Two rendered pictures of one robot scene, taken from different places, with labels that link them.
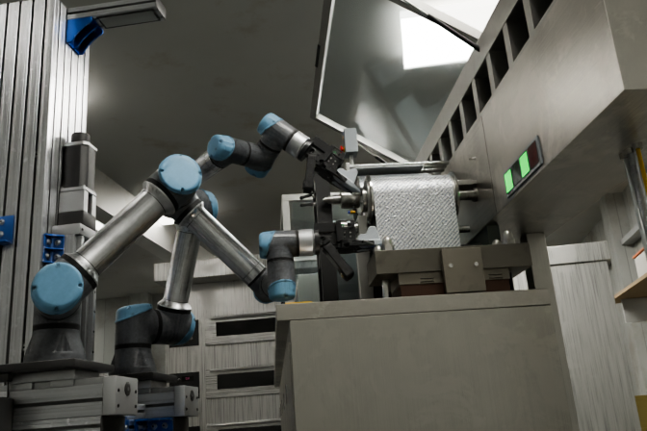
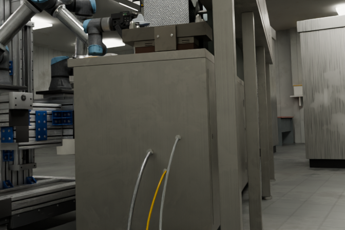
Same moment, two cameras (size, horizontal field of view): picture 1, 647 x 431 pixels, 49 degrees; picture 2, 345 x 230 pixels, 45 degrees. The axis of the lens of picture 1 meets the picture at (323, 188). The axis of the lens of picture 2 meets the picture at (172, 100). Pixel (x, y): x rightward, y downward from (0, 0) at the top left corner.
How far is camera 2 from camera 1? 1.01 m
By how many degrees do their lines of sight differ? 26
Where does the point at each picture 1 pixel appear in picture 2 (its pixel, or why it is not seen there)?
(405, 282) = (137, 45)
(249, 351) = not seen: hidden behind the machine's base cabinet
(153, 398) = (64, 101)
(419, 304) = (135, 58)
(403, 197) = not seen: outside the picture
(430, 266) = (150, 36)
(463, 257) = (165, 31)
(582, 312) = not seen: outside the picture
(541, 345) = (197, 79)
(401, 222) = (156, 11)
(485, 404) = (164, 110)
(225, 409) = not seen: hidden behind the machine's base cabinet
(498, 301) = (176, 56)
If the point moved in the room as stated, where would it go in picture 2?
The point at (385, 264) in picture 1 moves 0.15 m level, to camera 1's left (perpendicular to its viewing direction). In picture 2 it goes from (127, 36) to (98, 39)
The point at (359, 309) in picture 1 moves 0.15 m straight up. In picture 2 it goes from (106, 60) to (104, 28)
